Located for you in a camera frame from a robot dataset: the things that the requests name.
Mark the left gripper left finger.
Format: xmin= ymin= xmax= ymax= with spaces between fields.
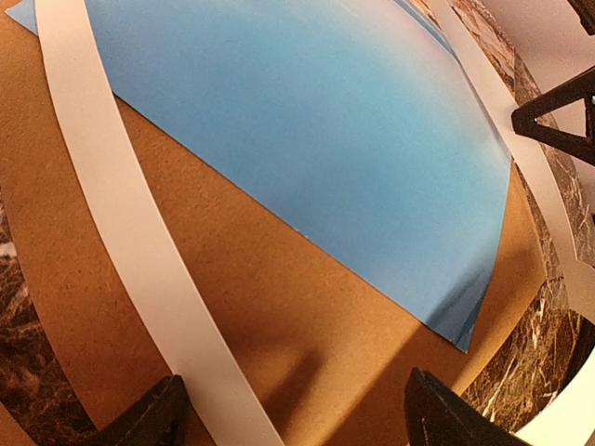
xmin=79 ymin=374 xmax=191 ymax=446

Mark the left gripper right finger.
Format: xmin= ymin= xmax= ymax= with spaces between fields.
xmin=404 ymin=368 xmax=526 ymax=446

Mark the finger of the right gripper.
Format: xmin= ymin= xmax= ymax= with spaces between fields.
xmin=510 ymin=64 xmax=595 ymax=168

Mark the brown backing board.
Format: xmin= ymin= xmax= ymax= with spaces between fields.
xmin=1 ymin=17 xmax=546 ymax=445

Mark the white mat board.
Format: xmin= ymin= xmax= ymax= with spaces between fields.
xmin=34 ymin=0 xmax=595 ymax=446

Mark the blue landscape photo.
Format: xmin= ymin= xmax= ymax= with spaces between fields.
xmin=5 ymin=0 xmax=517 ymax=355

